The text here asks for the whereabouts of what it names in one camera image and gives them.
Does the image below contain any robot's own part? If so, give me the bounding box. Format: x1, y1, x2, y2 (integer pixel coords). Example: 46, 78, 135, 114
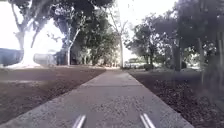
139, 113, 156, 128
72, 114, 87, 128

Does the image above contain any forked-trunk tree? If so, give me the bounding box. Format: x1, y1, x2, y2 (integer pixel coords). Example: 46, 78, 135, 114
49, 0, 116, 67

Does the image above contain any brown mulch ground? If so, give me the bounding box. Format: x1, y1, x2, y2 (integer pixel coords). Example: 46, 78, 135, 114
128, 68, 224, 128
0, 65, 107, 126

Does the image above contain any thin-trunked tree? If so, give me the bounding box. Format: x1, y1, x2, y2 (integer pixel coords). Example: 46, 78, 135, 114
106, 0, 134, 69

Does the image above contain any dark building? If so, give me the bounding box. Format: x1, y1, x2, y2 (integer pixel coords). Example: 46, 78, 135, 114
0, 47, 24, 67

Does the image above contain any group of trees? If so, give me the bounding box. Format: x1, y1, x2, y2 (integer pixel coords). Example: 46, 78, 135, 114
126, 0, 224, 88

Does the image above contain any large pale-trunked tree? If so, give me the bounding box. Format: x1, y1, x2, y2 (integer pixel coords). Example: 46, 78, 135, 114
0, 0, 59, 69

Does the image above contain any grey concrete path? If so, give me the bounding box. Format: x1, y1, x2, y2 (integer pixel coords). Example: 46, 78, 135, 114
0, 68, 196, 128

